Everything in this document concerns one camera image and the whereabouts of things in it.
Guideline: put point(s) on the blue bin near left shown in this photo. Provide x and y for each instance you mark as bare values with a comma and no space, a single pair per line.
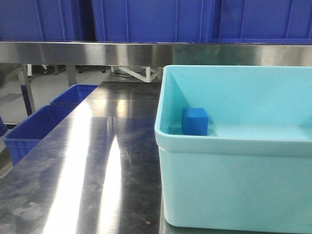
25,136

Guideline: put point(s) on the blue crate upper middle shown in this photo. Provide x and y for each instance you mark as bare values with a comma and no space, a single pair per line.
149,21

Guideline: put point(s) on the blue crate upper right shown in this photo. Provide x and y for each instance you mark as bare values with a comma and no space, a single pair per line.
286,22

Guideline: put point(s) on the blue bin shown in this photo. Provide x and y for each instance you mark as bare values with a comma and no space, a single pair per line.
74,95
25,136

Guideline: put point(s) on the white metal frame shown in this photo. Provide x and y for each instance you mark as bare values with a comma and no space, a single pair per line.
145,74

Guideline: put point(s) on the light teal plastic tub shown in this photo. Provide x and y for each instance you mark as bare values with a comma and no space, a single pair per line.
253,171

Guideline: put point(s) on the blue crate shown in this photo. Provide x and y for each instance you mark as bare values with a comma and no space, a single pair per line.
286,22
41,20
149,21

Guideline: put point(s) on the blue bin far left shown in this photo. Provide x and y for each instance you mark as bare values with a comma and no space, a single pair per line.
74,95

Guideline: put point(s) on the stainless steel shelf rail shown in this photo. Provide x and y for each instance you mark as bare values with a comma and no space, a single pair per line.
153,55

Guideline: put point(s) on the steel shelf leg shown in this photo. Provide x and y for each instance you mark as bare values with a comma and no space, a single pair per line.
26,90

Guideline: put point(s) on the blue foam cube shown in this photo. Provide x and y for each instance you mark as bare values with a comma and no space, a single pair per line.
194,122

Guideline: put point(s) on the blue crate upper left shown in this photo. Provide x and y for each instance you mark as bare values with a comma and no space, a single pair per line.
41,20

